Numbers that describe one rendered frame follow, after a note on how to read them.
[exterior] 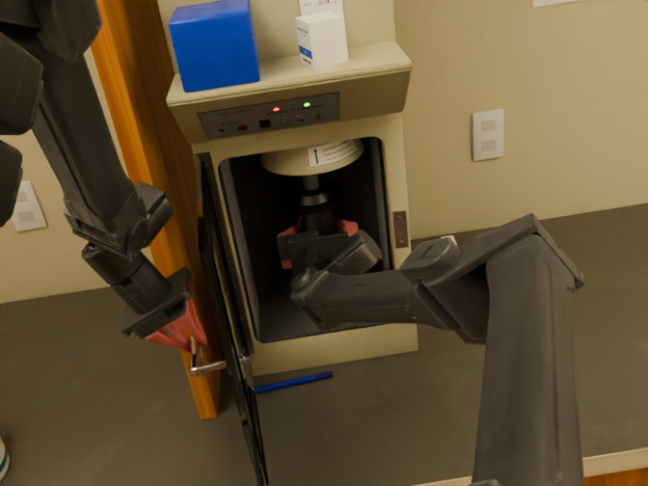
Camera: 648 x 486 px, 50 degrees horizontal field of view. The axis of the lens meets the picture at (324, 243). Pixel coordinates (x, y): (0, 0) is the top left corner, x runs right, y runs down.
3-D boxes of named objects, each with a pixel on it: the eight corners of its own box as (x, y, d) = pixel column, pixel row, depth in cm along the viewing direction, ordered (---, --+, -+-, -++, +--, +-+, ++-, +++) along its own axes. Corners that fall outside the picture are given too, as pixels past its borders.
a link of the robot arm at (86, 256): (67, 255, 84) (94, 249, 80) (100, 216, 88) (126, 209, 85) (105, 292, 87) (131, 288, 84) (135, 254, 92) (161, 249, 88)
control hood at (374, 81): (188, 139, 103) (172, 73, 98) (402, 106, 103) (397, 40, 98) (181, 170, 93) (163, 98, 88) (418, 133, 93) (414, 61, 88)
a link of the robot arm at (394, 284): (427, 271, 63) (499, 352, 65) (463, 228, 65) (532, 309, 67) (276, 289, 102) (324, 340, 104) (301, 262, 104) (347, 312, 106)
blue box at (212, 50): (189, 72, 97) (175, 7, 93) (259, 62, 97) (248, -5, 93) (183, 94, 89) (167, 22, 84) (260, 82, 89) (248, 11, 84)
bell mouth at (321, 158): (259, 142, 124) (254, 113, 121) (357, 127, 124) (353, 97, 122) (260, 182, 109) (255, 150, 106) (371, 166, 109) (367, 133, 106)
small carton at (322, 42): (301, 62, 95) (294, 17, 92) (334, 54, 96) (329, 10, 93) (313, 69, 90) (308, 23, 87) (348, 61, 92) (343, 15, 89)
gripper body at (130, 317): (133, 312, 94) (96, 275, 90) (194, 274, 92) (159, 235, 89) (128, 341, 88) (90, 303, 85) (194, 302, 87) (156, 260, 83)
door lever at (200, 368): (229, 333, 97) (225, 318, 96) (232, 376, 89) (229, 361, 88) (191, 340, 97) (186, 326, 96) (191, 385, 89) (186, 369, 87)
